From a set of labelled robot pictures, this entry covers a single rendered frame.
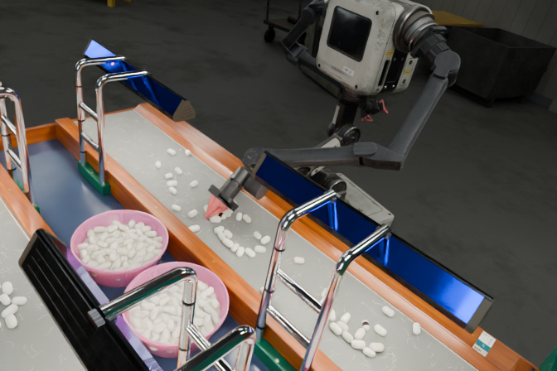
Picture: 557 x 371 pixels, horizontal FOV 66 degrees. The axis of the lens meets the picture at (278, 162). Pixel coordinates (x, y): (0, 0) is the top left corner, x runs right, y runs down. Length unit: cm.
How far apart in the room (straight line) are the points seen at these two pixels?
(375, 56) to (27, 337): 131
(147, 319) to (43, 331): 23
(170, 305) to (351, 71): 103
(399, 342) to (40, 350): 87
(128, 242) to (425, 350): 89
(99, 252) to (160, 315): 28
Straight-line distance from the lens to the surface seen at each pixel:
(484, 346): 132
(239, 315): 123
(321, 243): 142
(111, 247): 135
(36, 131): 198
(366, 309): 130
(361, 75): 162
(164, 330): 115
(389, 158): 133
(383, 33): 157
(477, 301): 92
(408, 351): 126
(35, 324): 120
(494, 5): 734
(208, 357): 65
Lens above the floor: 166
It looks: 30 degrees down
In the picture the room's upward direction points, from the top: 12 degrees clockwise
